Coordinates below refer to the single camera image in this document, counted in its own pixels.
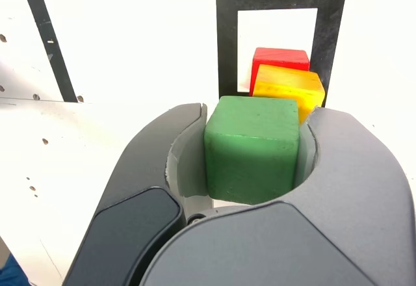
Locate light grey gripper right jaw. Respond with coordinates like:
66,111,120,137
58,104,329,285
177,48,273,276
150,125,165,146
139,106,416,286

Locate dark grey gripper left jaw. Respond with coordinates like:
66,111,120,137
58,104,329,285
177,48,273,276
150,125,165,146
63,103,216,286

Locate green cube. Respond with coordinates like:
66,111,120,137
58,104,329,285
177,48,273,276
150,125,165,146
203,96,300,205

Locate yellow cube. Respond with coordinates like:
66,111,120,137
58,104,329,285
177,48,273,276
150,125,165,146
252,64,326,124

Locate red cube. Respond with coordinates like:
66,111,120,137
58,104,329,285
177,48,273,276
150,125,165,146
250,47,311,88

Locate black tape square outline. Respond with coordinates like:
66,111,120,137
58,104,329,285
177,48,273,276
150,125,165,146
215,0,349,108

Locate blue object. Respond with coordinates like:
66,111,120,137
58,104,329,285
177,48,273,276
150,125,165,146
0,253,31,286

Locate black tape strip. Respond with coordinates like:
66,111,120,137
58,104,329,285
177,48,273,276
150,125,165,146
18,0,79,103

